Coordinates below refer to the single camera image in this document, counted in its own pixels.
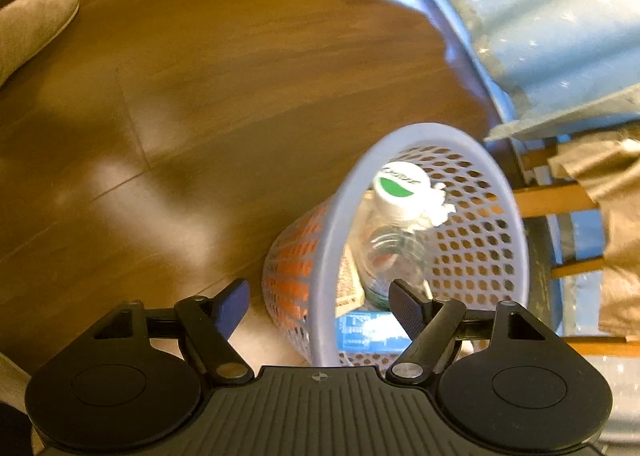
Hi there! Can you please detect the grey slipper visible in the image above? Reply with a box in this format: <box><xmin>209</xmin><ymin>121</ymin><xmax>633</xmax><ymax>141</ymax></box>
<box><xmin>0</xmin><ymin>0</ymin><xmax>81</xmax><ymax>88</ymax></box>

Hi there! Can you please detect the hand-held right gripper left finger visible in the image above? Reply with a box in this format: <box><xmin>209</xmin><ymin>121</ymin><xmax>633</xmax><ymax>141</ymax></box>
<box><xmin>95</xmin><ymin>278</ymin><xmax>251</xmax><ymax>385</ymax></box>

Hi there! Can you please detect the grey bed frame rail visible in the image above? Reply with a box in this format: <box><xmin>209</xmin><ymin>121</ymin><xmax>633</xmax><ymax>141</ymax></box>
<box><xmin>370</xmin><ymin>0</ymin><xmax>517</xmax><ymax>123</ymax></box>

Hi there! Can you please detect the lavender perforated plastic basket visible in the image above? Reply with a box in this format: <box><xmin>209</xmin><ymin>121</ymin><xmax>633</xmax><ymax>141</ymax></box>
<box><xmin>262</xmin><ymin>122</ymin><xmax>531</xmax><ymax>368</ymax></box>

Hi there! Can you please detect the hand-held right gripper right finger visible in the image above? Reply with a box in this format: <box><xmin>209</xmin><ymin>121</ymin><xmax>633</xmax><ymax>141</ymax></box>
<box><xmin>389</xmin><ymin>278</ymin><xmax>546</xmax><ymax>382</ymax></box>

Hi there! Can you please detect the blue star-printed blanket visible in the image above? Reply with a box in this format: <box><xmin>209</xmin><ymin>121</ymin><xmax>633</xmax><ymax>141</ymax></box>
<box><xmin>360</xmin><ymin>0</ymin><xmax>640</xmax><ymax>139</ymax></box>

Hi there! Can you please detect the orange snack packet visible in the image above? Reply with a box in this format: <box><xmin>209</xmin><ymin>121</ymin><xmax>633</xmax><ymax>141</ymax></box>
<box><xmin>334</xmin><ymin>256</ymin><xmax>367</xmax><ymax>318</ymax></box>

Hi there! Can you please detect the white tissue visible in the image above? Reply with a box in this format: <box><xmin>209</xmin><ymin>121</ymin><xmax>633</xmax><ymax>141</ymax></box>
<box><xmin>427</xmin><ymin>181</ymin><xmax>457</xmax><ymax>225</ymax></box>

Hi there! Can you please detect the blue and white milk carton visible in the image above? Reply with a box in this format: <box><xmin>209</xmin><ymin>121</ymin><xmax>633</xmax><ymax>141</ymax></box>
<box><xmin>336</xmin><ymin>311</ymin><xmax>412</xmax><ymax>353</ymax></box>

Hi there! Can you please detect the orange plastic bag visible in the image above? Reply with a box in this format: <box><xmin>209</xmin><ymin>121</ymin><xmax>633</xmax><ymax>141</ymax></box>
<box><xmin>276</xmin><ymin>216</ymin><xmax>342</xmax><ymax>333</ymax></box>

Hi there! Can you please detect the clear plastic water bottle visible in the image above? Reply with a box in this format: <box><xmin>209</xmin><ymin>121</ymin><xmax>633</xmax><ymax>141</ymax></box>
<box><xmin>360</xmin><ymin>161</ymin><xmax>451</xmax><ymax>311</ymax></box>

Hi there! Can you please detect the wooden frame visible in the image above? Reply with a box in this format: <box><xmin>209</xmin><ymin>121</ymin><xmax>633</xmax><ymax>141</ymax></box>
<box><xmin>514</xmin><ymin>146</ymin><xmax>640</xmax><ymax>358</ymax></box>

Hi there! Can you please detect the beige rug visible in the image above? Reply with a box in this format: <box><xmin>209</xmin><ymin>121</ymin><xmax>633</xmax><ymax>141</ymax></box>
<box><xmin>0</xmin><ymin>351</ymin><xmax>32</xmax><ymax>414</ymax></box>

